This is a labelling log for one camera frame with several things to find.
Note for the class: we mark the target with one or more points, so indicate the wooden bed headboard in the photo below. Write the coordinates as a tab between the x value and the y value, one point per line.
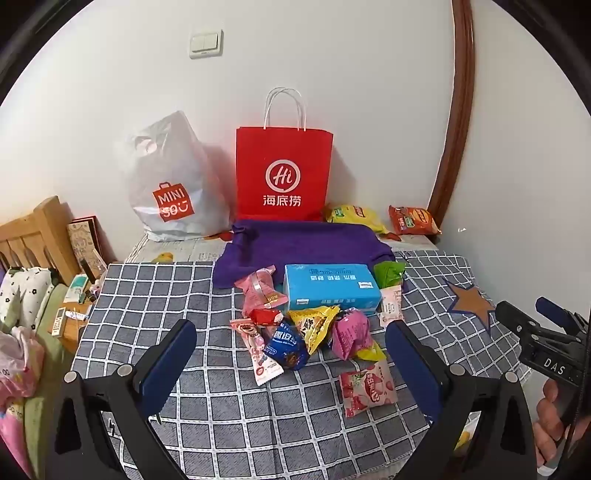
41	230

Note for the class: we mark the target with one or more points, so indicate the small white pink packet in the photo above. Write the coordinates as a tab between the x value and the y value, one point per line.
391	302

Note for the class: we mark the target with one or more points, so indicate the orange chips bag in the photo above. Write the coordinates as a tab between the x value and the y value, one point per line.
413	220

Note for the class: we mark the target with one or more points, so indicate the white light switch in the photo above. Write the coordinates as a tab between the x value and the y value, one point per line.
206	44

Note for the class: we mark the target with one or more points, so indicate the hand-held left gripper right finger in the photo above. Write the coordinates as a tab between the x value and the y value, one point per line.
411	369

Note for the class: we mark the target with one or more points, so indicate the teal small box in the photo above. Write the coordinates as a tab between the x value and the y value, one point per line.
77	287

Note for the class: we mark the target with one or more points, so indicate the strawberry print snack packet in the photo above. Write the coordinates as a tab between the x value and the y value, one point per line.
367	387

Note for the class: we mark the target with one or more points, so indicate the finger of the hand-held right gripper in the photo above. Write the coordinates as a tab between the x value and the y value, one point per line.
554	311
515	318

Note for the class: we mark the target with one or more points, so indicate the pale pink snack packet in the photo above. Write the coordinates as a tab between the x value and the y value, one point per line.
258	288

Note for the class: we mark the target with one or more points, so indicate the patterned gift box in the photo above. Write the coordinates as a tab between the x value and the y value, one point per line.
85	244

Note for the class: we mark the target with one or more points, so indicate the pink plastic bag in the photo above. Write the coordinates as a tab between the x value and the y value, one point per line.
18	369

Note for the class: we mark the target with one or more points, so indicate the blue tissue box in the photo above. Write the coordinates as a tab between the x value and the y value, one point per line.
328	282

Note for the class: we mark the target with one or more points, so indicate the red paper bag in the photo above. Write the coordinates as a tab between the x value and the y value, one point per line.
281	147

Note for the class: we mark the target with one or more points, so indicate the white remote control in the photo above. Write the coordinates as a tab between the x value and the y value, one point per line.
59	321

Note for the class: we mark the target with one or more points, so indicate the dark blue snack packet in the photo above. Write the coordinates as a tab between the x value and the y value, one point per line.
286	348

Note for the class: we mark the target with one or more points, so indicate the red snack packet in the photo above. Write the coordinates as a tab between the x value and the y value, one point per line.
265	317

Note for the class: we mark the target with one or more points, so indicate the grey checked blanket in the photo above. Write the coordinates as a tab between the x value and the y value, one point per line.
231	415

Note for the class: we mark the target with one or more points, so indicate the brown wooden door frame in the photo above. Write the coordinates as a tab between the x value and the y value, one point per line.
461	92

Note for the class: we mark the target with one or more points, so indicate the purple fabric tray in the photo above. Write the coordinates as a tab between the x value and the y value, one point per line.
300	244

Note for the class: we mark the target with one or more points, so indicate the yellow chips bag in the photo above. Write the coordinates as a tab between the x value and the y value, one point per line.
353	217

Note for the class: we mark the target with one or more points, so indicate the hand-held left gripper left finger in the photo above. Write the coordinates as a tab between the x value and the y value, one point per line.
168	364

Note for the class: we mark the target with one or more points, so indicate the magenta snack packet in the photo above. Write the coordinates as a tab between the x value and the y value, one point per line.
353	334

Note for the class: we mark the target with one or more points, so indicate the long pink cartoon packet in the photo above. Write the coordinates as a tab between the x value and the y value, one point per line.
261	362

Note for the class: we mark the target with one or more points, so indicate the white plastic shopping bag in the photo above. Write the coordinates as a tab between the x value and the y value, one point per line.
175	161

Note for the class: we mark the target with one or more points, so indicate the fruit print table cover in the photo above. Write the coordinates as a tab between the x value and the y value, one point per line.
184	251

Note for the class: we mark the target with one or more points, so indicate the person's right hand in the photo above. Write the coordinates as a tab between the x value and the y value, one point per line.
551	415

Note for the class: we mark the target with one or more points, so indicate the white floral pillow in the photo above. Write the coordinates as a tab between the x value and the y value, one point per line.
23	290

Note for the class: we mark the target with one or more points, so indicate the wooden bedside table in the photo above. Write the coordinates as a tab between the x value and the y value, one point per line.
78	332

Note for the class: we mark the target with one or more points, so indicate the yellow snack packet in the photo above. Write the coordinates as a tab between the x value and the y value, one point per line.
314	325

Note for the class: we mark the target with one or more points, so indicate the green snack packet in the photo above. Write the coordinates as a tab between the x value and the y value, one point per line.
388	273

